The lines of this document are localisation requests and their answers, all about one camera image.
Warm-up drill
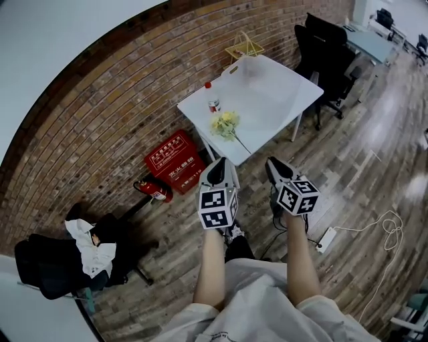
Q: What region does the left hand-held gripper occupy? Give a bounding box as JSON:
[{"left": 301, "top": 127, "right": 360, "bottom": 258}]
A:
[{"left": 196, "top": 157, "right": 241, "bottom": 230}]

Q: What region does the pale grey office desk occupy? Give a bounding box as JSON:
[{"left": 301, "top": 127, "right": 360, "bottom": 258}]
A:
[{"left": 346, "top": 25, "right": 401, "bottom": 67}]

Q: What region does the clear red-capped plastic bottle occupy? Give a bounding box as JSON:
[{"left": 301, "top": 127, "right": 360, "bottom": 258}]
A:
[{"left": 204, "top": 81, "right": 221, "bottom": 114}]

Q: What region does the red fire extinguisher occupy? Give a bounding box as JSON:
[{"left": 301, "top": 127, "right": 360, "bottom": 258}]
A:
[{"left": 132, "top": 176, "right": 174, "bottom": 204}]

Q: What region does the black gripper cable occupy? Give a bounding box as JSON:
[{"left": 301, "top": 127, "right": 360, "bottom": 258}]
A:
[{"left": 271, "top": 200, "right": 310, "bottom": 234}]

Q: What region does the red fire equipment box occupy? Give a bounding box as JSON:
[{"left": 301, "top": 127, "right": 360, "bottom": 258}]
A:
[{"left": 144, "top": 129, "right": 207, "bottom": 196}]

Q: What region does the white crumpled garment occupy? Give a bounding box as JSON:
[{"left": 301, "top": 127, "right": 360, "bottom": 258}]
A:
[{"left": 65, "top": 218, "right": 117, "bottom": 279}]

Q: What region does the long white cable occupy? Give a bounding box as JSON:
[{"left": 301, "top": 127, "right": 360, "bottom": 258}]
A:
[{"left": 334, "top": 209, "right": 405, "bottom": 322}]

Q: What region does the yellow wire tiered rack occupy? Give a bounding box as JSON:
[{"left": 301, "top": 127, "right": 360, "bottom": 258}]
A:
[{"left": 224, "top": 30, "right": 265, "bottom": 66}]

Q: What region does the person's left forearm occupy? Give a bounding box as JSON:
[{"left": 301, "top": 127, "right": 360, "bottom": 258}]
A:
[{"left": 193, "top": 226, "right": 228, "bottom": 311}]

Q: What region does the person's light grey shirt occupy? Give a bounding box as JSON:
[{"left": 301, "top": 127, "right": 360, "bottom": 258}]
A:
[{"left": 146, "top": 259, "right": 382, "bottom": 342}]

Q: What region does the person's black shoe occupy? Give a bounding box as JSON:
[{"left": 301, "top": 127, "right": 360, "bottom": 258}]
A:
[{"left": 223, "top": 218, "right": 248, "bottom": 246}]

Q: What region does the person's right forearm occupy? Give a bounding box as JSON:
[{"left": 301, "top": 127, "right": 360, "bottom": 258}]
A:
[{"left": 283, "top": 213, "right": 322, "bottom": 307}]

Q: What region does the yellow artificial flowers bunch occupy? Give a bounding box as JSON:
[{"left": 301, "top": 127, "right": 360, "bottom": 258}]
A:
[{"left": 209, "top": 111, "right": 252, "bottom": 155}]

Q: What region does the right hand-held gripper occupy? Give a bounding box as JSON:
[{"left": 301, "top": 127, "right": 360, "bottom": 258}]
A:
[{"left": 265, "top": 158, "right": 321, "bottom": 216}]

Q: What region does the white power strip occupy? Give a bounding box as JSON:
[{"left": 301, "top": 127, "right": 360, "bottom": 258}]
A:
[{"left": 316, "top": 226, "right": 338, "bottom": 254}]

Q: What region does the black office chair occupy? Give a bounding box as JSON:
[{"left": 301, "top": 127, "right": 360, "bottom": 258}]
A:
[
  {"left": 294, "top": 12, "right": 364, "bottom": 131},
  {"left": 14, "top": 203, "right": 160, "bottom": 301},
  {"left": 376, "top": 8, "right": 395, "bottom": 31}
]

